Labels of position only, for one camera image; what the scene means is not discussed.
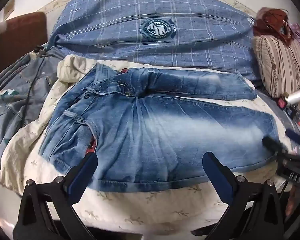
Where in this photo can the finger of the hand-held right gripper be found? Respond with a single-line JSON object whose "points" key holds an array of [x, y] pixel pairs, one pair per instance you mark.
{"points": [[296, 137], [273, 143]]}

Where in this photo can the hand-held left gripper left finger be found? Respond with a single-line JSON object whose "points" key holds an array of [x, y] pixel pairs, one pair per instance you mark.
{"points": [[81, 180]]}

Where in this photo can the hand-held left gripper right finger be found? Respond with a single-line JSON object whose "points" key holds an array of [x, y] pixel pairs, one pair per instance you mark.
{"points": [[218, 180]]}

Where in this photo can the faded blue denim pants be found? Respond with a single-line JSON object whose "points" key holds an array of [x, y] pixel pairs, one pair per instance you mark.
{"points": [[152, 135]]}

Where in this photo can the person's right hand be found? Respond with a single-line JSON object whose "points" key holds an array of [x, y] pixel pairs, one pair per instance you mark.
{"points": [[293, 200]]}

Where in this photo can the small red box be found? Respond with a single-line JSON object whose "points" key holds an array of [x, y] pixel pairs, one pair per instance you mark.
{"points": [[282, 103]]}

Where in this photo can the cream floral blanket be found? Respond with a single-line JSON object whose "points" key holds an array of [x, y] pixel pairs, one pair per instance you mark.
{"points": [[140, 210]]}

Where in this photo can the brown striped pillow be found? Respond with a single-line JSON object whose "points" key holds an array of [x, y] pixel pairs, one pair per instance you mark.
{"points": [[282, 65]]}

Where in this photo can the grey-blue patterned blanket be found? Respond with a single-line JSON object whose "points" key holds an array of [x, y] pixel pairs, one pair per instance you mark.
{"points": [[15, 110]]}

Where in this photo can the reddish brown cloth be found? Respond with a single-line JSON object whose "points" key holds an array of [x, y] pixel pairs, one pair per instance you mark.
{"points": [[267, 22]]}

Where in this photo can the white power strip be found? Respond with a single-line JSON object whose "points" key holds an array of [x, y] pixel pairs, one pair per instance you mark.
{"points": [[38, 53]]}

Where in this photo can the brown headboard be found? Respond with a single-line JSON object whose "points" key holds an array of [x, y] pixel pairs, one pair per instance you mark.
{"points": [[15, 37]]}

